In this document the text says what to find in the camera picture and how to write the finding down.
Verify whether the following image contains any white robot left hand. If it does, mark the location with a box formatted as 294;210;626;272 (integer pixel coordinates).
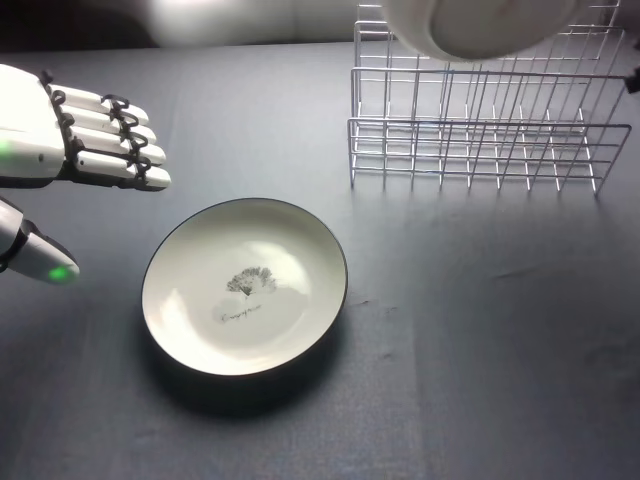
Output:
0;63;174;289

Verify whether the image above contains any white plate with tree print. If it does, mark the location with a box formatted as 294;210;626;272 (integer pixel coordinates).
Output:
382;0;585;64
141;198;350;389

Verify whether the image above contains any grey table cloth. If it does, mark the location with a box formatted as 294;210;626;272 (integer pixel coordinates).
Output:
0;39;640;480

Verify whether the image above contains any white wire dish rack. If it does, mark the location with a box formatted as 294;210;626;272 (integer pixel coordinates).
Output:
346;3;632;199

